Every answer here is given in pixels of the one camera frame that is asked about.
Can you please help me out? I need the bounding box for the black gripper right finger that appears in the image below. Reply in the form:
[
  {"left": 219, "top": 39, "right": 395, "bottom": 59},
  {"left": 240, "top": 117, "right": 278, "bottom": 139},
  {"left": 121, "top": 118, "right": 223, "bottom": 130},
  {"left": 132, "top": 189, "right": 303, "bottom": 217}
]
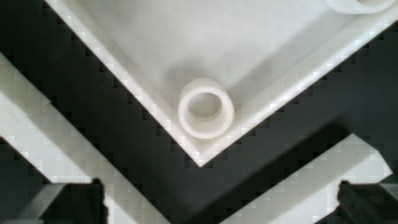
[{"left": 331, "top": 181, "right": 398, "bottom": 224}]

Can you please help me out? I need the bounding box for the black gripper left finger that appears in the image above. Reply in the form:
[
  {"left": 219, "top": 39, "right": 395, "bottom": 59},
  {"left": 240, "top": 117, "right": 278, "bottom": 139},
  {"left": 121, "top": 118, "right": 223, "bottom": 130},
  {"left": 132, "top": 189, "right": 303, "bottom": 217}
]
[{"left": 0, "top": 178, "right": 111, "bottom": 224}]

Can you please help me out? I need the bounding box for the white square table top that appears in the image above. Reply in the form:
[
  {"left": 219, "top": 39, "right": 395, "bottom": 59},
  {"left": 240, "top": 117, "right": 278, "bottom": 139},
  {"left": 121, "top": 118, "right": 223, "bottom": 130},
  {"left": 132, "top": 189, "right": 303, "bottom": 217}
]
[{"left": 45, "top": 0, "right": 398, "bottom": 164}]

